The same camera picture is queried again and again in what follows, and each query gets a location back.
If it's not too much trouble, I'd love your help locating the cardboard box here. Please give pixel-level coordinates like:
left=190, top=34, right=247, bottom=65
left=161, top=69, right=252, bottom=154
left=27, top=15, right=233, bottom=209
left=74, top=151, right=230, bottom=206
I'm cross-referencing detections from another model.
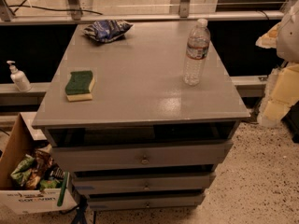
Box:
left=0, top=114, right=78, bottom=215

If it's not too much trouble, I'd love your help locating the top grey drawer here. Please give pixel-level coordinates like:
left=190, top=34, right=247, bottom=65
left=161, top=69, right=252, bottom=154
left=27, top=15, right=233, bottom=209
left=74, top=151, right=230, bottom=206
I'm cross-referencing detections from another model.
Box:
left=52, top=140, right=233, bottom=172

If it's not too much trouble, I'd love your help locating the white pump soap bottle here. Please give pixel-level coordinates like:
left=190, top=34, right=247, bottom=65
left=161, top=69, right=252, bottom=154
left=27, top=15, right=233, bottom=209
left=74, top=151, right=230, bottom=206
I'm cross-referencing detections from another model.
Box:
left=7, top=61, right=32, bottom=91

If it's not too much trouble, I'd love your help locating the bottom grey drawer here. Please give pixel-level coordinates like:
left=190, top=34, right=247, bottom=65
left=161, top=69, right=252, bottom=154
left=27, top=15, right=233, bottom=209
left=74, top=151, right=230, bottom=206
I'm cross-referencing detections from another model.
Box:
left=88, top=191, right=205, bottom=211

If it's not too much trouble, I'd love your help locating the metal window rail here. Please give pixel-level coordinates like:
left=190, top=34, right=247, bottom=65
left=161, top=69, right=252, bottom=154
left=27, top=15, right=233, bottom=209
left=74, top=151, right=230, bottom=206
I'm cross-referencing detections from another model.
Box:
left=0, top=10, right=284, bottom=26

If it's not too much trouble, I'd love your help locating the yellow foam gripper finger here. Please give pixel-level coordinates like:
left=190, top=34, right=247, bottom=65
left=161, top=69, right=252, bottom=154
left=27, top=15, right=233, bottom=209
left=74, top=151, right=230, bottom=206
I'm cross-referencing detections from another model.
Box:
left=255, top=23, right=280, bottom=49
left=257, top=63, right=299, bottom=128

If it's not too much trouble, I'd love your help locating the grey drawer cabinet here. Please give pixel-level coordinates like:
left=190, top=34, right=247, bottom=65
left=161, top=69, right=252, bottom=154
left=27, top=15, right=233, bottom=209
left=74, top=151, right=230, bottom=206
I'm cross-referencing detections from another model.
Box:
left=34, top=21, right=249, bottom=202

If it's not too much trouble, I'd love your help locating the black cable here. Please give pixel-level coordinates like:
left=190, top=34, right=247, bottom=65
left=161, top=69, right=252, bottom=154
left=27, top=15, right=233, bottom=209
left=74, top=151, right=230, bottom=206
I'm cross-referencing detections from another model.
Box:
left=7, top=4, right=104, bottom=17

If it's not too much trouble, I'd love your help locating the green handled tool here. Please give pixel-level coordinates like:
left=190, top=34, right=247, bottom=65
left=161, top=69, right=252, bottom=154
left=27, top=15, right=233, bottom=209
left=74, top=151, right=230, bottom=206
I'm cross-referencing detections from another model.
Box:
left=57, top=172, right=68, bottom=207

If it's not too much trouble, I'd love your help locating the clear plastic water bottle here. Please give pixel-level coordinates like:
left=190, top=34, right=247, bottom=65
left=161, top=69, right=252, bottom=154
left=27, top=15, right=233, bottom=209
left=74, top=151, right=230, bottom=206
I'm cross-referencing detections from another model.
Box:
left=183, top=19, right=210, bottom=86

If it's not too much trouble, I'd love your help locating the green snack bag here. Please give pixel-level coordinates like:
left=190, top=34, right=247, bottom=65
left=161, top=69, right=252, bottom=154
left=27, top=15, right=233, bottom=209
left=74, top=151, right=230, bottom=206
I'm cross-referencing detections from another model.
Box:
left=10, top=154, right=35, bottom=187

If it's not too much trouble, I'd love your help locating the brown snack bag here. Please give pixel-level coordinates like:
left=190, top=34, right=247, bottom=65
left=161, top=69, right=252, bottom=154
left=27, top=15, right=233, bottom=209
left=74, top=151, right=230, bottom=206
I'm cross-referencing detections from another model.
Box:
left=25, top=149, right=52, bottom=190

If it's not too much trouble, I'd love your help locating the green yellow sponge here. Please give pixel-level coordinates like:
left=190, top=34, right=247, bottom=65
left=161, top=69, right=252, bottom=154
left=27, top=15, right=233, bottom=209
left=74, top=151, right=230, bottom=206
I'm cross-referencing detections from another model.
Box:
left=64, top=70, right=95, bottom=102

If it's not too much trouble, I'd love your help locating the middle grey drawer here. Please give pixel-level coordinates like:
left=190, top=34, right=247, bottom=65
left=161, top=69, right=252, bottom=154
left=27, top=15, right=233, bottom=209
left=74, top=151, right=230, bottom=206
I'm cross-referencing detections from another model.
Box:
left=73, top=172, right=216, bottom=195

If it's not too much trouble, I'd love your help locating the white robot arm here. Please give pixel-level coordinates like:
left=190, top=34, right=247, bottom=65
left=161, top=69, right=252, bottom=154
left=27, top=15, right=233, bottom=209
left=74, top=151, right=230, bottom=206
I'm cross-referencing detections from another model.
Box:
left=256, top=1, right=299, bottom=127

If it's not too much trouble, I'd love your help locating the blue chip bag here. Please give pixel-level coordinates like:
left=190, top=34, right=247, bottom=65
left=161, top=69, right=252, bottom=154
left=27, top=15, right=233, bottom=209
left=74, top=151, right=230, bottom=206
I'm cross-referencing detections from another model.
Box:
left=82, top=20, right=133, bottom=43

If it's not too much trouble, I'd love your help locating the grey drawer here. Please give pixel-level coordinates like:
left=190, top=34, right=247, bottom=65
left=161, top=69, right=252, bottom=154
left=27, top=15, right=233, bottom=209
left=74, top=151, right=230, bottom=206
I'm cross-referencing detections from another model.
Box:
left=88, top=191, right=205, bottom=211
left=52, top=140, right=233, bottom=172
left=73, top=172, right=216, bottom=195

